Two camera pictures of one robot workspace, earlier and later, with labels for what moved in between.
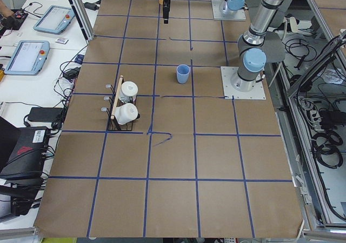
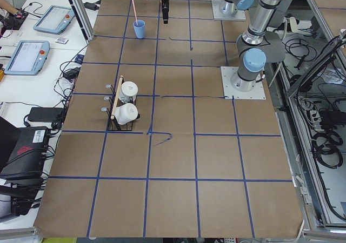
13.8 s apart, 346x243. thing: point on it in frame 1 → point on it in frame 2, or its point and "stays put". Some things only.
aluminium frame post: [79, 6] stays put
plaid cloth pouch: [79, 59] stays put
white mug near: [126, 113] stays put
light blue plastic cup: [183, 71] → [139, 28]
